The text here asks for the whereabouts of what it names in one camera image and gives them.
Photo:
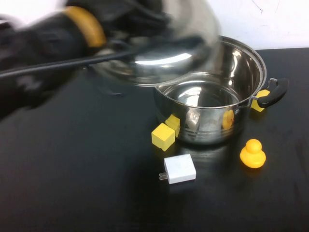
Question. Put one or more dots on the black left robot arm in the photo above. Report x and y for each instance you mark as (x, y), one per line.
(48, 41)

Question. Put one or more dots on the yellow rubber duck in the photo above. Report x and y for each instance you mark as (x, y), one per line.
(252, 157)

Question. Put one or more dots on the yellow wooden cube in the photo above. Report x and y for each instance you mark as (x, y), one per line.
(162, 136)
(255, 106)

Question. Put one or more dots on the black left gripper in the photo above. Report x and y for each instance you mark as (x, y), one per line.
(130, 17)

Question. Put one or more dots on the white charger plug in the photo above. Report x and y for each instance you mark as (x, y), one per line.
(179, 168)

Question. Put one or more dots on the steel lid with black knob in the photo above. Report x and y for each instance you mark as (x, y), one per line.
(169, 60)

